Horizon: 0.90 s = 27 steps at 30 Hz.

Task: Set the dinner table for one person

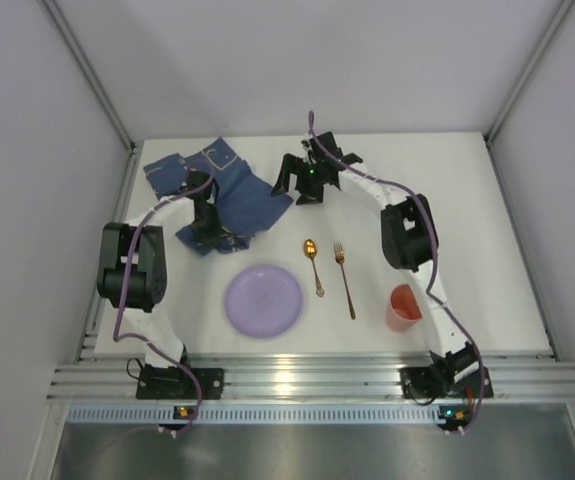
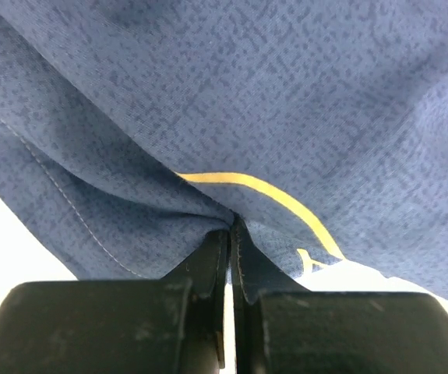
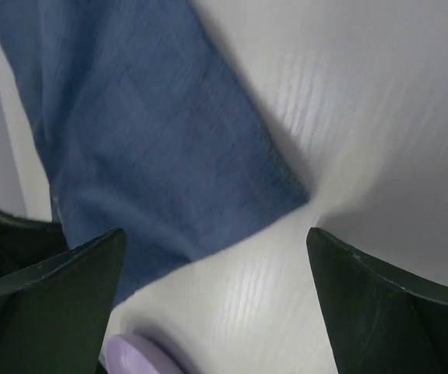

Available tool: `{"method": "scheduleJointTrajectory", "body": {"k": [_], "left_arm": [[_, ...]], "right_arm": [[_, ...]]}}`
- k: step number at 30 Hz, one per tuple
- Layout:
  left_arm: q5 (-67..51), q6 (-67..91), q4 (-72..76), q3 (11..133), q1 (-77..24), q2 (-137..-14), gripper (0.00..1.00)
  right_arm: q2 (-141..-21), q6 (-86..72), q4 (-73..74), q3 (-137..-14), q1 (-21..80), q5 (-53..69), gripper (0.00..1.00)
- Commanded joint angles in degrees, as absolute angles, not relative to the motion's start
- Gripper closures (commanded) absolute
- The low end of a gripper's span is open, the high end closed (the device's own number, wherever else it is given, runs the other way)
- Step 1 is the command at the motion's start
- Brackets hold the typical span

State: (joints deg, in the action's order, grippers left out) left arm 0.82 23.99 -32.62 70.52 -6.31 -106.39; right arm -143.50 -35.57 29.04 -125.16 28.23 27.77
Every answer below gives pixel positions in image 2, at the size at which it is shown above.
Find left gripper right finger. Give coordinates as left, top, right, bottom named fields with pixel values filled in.
left=230, top=218, right=448, bottom=373

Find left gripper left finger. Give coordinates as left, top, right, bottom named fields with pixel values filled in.
left=0, top=231, right=228, bottom=373

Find blue cloth placemat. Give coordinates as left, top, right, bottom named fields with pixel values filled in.
left=0, top=1, right=448, bottom=299

